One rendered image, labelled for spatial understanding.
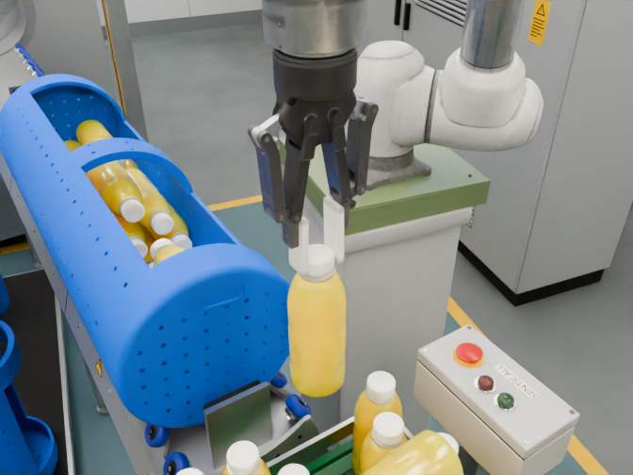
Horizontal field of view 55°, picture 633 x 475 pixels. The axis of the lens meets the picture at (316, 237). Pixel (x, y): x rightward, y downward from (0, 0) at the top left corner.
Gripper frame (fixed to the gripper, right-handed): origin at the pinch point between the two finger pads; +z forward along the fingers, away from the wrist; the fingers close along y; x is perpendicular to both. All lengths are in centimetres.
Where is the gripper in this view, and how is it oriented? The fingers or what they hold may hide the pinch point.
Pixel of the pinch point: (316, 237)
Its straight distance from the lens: 64.9
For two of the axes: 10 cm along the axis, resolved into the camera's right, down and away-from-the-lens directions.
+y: -8.4, 3.1, -4.5
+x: 5.4, 4.6, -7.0
